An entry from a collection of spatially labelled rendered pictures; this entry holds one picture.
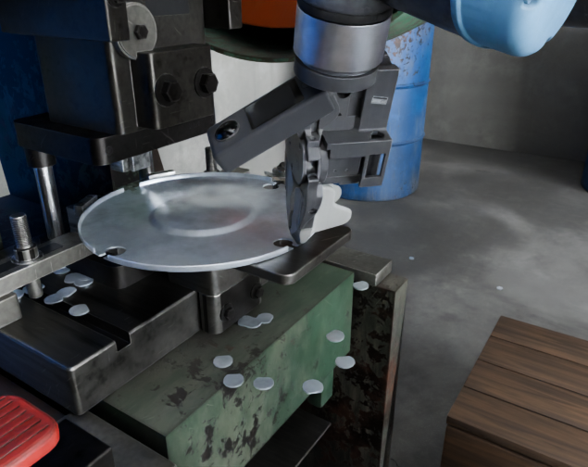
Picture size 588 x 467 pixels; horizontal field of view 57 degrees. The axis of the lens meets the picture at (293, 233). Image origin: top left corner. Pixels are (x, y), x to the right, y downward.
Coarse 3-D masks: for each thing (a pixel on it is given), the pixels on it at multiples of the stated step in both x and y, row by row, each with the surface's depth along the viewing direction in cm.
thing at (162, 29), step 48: (144, 0) 58; (192, 0) 63; (48, 48) 60; (96, 48) 56; (144, 48) 58; (192, 48) 61; (48, 96) 64; (96, 96) 59; (144, 96) 58; (192, 96) 62
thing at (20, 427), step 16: (0, 400) 41; (16, 400) 41; (0, 416) 39; (16, 416) 39; (32, 416) 39; (48, 416) 39; (0, 432) 38; (16, 432) 38; (32, 432) 38; (48, 432) 38; (0, 448) 36; (16, 448) 36; (32, 448) 37; (48, 448) 38; (0, 464) 35; (16, 464) 36
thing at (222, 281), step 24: (288, 240) 61; (312, 240) 61; (336, 240) 61; (264, 264) 56; (288, 264) 56; (312, 264) 57; (192, 288) 66; (216, 288) 64; (240, 288) 68; (216, 312) 66; (240, 312) 70
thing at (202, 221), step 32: (128, 192) 74; (160, 192) 74; (192, 192) 74; (224, 192) 74; (256, 192) 74; (96, 224) 64; (128, 224) 64; (160, 224) 63; (192, 224) 63; (224, 224) 63; (256, 224) 64; (128, 256) 57; (160, 256) 57; (192, 256) 57; (224, 256) 57; (256, 256) 57
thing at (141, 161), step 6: (138, 156) 69; (144, 156) 70; (150, 156) 72; (120, 162) 69; (126, 162) 69; (132, 162) 69; (138, 162) 70; (144, 162) 71; (150, 162) 72; (114, 168) 70; (120, 168) 69; (126, 168) 69; (132, 168) 69; (138, 168) 70
